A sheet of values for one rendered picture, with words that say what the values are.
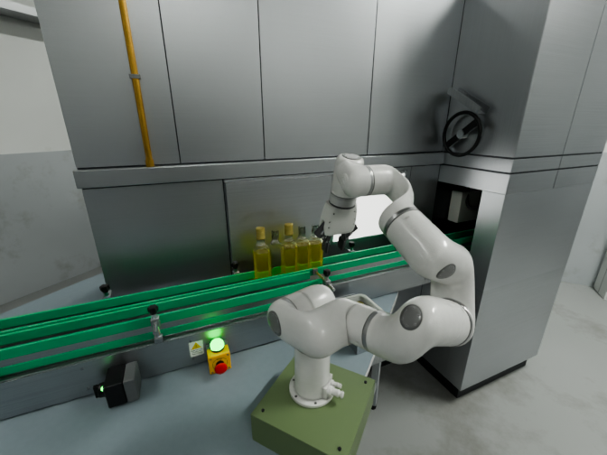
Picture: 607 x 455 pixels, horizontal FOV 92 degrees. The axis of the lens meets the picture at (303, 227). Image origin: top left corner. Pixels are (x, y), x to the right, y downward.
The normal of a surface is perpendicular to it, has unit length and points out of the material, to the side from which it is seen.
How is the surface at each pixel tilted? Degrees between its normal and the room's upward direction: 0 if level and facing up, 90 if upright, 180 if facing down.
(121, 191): 90
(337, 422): 1
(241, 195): 90
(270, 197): 90
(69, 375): 90
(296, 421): 1
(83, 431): 0
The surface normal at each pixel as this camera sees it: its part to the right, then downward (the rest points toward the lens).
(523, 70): -0.92, 0.13
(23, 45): 0.89, 0.15
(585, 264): -0.46, 0.29
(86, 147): 0.40, 0.30
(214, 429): 0.00, -0.94
